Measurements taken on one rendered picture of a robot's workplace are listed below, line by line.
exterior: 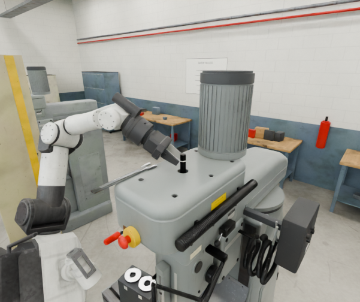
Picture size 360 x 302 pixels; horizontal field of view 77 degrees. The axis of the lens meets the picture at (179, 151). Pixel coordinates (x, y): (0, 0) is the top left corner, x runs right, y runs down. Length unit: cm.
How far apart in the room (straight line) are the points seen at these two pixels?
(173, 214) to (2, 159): 188
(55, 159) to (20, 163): 143
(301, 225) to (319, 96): 406
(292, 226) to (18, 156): 208
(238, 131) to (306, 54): 409
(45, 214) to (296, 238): 87
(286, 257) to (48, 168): 92
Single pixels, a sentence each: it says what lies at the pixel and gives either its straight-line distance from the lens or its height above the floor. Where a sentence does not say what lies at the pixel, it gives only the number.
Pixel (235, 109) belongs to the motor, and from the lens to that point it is 84.
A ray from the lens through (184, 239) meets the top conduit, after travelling 63.
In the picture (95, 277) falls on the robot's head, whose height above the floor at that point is 161.
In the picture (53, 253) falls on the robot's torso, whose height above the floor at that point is 165.
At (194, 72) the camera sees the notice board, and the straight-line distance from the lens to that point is 598.
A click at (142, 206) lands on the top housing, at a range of 63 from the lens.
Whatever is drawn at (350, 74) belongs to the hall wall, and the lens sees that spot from 476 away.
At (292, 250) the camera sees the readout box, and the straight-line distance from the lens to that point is 97.
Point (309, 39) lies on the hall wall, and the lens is 490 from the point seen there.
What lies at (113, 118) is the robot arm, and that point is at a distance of 73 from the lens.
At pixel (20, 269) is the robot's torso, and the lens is 87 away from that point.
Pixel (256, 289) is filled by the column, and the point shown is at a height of 109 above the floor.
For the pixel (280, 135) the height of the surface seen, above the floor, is 101.
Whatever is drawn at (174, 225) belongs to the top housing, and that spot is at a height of 184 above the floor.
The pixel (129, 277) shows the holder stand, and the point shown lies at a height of 115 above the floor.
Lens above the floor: 223
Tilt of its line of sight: 21 degrees down
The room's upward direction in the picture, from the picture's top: straight up
